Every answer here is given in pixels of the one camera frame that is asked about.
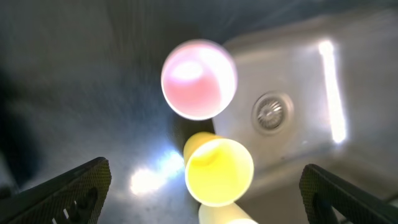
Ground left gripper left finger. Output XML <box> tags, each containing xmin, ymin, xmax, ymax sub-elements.
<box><xmin>0</xmin><ymin>157</ymin><xmax>113</xmax><ymax>224</ymax></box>

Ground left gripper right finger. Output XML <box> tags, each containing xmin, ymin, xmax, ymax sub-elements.
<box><xmin>298</xmin><ymin>164</ymin><xmax>398</xmax><ymax>224</ymax></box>

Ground yellow cup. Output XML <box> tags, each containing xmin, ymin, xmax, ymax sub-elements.
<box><xmin>182</xmin><ymin>131</ymin><xmax>255</xmax><ymax>208</ymax></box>
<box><xmin>198</xmin><ymin>202</ymin><xmax>259</xmax><ymax>224</ymax></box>

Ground steel sink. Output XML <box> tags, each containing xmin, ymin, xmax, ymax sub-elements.
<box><xmin>212</xmin><ymin>7</ymin><xmax>398</xmax><ymax>203</ymax></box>

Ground pink cup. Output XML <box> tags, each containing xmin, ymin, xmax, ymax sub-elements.
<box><xmin>160</xmin><ymin>39</ymin><xmax>239</xmax><ymax>121</ymax></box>

